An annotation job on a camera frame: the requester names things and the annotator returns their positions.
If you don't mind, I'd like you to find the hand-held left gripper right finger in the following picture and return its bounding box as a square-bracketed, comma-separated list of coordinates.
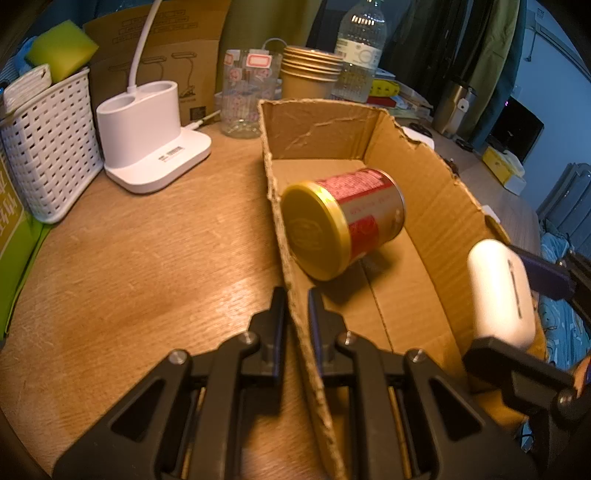
[307, 288, 539, 480]

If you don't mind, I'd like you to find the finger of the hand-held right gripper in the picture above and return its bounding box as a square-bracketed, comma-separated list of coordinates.
[464, 337, 591, 430]
[508, 244, 591, 324]

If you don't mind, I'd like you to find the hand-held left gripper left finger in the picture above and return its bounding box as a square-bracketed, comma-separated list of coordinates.
[52, 286, 289, 480]

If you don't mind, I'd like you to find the white earbuds case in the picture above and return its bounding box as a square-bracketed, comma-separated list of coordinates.
[466, 240, 537, 350]

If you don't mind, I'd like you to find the red and gold tin can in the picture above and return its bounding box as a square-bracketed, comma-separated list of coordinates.
[281, 168, 407, 281]

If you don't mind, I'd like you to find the blue printed blanket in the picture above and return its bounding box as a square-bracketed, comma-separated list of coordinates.
[538, 231, 591, 370]

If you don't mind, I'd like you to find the grey ribbed suitcase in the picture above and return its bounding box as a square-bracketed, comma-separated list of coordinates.
[538, 161, 591, 241]

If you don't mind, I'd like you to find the yellow tissue box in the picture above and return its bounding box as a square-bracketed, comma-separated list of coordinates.
[482, 147, 527, 195]

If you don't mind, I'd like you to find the black monitor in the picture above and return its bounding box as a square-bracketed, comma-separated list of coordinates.
[489, 97, 544, 162]

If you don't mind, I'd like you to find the steel tumbler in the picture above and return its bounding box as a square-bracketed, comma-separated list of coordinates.
[431, 80, 477, 138]

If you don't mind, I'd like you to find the white desk lamp base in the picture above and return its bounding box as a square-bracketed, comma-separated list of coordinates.
[96, 0, 212, 195]

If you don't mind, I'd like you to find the glass jar with stickers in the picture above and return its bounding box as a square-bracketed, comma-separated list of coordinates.
[221, 48, 283, 139]

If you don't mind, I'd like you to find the stack of books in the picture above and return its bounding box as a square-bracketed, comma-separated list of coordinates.
[369, 69, 435, 123]

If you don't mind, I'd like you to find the olive hanging jacket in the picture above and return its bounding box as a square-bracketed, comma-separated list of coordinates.
[464, 0, 515, 144]

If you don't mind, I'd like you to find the stack of brown paper cups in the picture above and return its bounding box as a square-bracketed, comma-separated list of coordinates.
[281, 45, 345, 100]

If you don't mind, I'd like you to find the dark hanging jacket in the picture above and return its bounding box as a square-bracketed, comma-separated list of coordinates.
[392, 0, 469, 112]

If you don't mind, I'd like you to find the brown lamp packaging carton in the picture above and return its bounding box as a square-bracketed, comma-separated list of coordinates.
[83, 0, 232, 125]

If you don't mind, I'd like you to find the clear plastic water bottle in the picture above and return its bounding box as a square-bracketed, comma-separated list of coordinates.
[331, 0, 387, 103]

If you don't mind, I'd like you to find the white plastic basket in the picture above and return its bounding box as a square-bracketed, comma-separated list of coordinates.
[0, 67, 105, 224]

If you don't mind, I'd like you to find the green cardboard box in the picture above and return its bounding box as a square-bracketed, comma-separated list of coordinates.
[0, 152, 51, 342]

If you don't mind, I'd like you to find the white woven pouch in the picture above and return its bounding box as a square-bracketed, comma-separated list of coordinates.
[4, 64, 52, 114]

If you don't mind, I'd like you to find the yellow-green sponge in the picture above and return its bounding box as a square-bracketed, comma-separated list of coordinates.
[25, 19, 100, 84]

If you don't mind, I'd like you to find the white cable plug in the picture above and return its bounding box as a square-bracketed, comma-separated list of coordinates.
[185, 110, 222, 132]

